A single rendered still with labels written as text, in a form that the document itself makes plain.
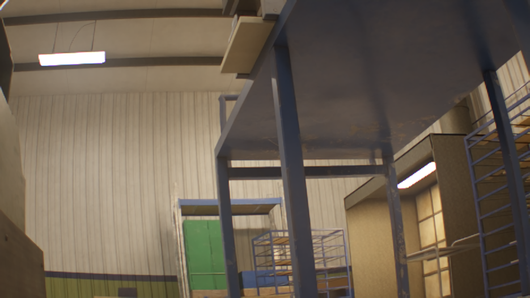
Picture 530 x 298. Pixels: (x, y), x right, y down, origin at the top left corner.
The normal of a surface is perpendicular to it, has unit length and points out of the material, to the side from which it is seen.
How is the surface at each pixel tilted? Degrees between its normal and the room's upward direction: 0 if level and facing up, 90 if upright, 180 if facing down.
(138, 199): 90
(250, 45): 180
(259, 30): 180
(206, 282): 90
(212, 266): 90
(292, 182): 90
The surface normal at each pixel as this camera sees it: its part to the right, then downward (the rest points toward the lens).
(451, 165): 0.26, -0.34
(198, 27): 0.15, 0.85
